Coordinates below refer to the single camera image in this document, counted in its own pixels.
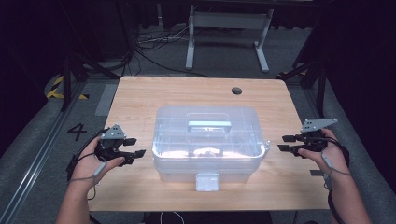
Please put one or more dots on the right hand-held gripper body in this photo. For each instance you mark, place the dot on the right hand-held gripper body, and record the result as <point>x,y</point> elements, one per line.
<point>314,125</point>

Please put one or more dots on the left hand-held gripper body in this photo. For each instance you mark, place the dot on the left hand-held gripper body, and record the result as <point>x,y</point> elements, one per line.
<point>112,134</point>

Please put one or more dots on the clear plastic storage box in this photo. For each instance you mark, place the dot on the clear plastic storage box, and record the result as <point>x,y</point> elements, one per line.
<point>207,146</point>

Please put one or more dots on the person's right hand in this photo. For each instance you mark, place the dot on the person's right hand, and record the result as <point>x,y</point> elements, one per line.
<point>334,155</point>

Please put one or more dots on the person's left hand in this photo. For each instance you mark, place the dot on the person's left hand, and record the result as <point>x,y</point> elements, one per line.
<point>88,166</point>

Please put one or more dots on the grey floor plate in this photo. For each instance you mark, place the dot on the grey floor plate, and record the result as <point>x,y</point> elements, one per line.
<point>106,99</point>

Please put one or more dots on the black metal stand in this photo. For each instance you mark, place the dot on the black metal stand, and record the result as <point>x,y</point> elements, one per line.
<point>320,90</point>
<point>66,84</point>

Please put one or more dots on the grey tape strip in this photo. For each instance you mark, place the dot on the grey tape strip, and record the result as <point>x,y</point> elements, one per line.
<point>317,173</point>

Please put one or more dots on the yellow black floor tape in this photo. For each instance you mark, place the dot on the yellow black floor tape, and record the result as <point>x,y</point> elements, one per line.
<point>56,85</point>

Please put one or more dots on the aluminium floor rail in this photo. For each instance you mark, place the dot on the aluminium floor rail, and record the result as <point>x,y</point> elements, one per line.
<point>34,161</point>

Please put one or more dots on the white metal desk frame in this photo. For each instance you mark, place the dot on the white metal desk frame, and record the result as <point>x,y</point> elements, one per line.
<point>229,20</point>

